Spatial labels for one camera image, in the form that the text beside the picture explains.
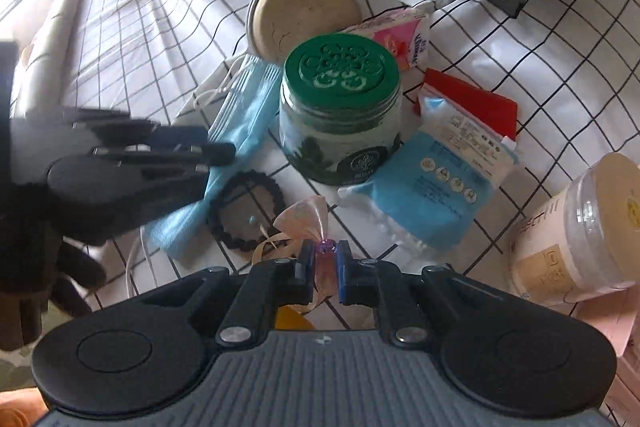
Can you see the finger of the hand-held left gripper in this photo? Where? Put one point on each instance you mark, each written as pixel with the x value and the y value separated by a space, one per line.
pixel 165 136
pixel 215 153

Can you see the yellow round object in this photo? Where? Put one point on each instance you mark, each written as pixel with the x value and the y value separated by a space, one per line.
pixel 291 319

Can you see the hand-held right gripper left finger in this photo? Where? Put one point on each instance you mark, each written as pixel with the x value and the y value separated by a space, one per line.
pixel 309 268

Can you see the blue cotton swab packet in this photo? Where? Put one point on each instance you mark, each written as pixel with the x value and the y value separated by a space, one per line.
pixel 430 192

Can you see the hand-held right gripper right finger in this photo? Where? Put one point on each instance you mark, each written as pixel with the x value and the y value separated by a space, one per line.
pixel 342 268

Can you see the white checkered cloth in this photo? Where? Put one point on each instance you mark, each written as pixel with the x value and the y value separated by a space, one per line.
pixel 150 32

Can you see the green lid glass jar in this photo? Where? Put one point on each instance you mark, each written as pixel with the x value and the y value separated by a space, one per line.
pixel 340 127

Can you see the pink cardboard box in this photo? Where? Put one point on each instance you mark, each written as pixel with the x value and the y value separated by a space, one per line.
pixel 615 317

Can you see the pink tissue packet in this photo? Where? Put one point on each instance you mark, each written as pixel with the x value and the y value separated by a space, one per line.
pixel 395 37

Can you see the beige cushion roll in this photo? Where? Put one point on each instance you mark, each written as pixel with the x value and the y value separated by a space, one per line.
pixel 45 37

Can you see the red flat packet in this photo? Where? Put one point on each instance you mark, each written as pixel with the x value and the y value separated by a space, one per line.
pixel 475 104

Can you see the white printed packet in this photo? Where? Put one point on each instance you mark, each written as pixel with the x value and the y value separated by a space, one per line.
pixel 465 132

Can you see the cream round container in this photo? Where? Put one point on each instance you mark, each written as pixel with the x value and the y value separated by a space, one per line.
pixel 565 232

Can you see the person's left hand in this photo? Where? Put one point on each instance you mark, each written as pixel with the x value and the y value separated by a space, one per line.
pixel 30 247

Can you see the blue face mask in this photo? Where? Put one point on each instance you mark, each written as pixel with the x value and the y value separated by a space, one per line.
pixel 240 132

